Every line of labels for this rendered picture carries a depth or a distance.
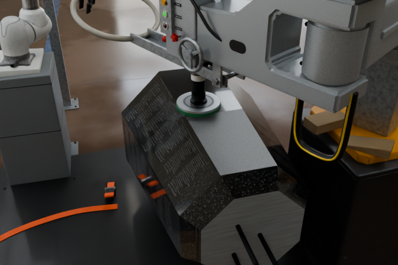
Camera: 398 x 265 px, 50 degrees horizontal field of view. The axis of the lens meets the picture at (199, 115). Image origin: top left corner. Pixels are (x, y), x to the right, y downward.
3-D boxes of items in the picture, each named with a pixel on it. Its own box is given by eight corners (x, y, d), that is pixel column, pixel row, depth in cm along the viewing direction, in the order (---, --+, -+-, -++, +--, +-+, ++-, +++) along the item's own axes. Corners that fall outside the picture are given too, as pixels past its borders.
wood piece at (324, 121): (334, 116, 216) (336, 107, 214) (348, 125, 209) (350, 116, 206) (302, 125, 209) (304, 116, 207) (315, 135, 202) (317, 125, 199)
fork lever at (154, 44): (250, 77, 187) (251, 66, 184) (220, 90, 175) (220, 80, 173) (154, 35, 229) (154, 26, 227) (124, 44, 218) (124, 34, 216)
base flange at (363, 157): (383, 100, 239) (385, 93, 237) (451, 148, 199) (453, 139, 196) (306, 113, 227) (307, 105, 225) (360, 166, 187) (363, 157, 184)
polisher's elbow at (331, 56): (317, 58, 156) (324, 6, 146) (367, 73, 145) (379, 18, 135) (289, 75, 144) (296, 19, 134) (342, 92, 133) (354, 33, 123)
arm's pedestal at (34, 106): (1, 193, 283) (-33, 86, 243) (11, 151, 325) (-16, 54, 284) (77, 181, 293) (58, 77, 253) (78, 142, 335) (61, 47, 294)
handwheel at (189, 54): (217, 71, 176) (218, 36, 168) (200, 78, 170) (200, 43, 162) (193, 61, 185) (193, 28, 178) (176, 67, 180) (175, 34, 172)
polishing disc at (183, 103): (208, 118, 193) (208, 116, 193) (168, 107, 201) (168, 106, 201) (227, 98, 210) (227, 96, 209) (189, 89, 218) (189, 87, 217)
